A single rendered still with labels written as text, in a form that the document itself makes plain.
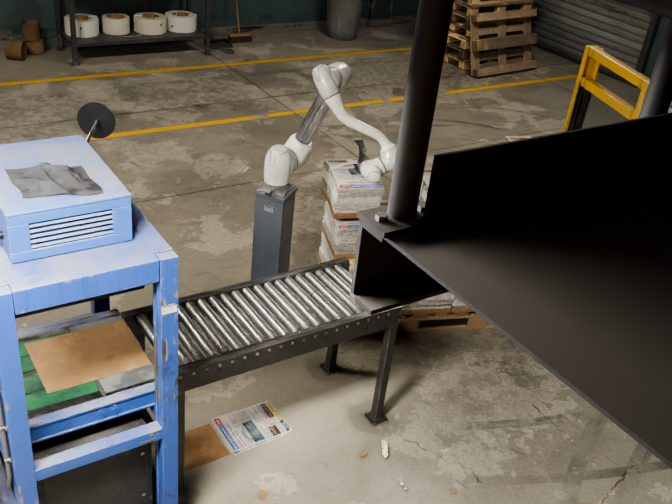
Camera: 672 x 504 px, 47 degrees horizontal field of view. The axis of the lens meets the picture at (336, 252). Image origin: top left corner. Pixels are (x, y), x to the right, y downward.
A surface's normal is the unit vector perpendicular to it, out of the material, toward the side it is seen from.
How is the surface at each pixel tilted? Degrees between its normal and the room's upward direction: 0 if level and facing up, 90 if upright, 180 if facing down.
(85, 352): 0
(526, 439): 0
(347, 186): 12
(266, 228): 90
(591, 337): 0
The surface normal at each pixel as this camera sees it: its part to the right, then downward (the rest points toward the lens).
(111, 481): 0.54, 0.48
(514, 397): 0.11, -0.86
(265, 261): -0.36, 0.44
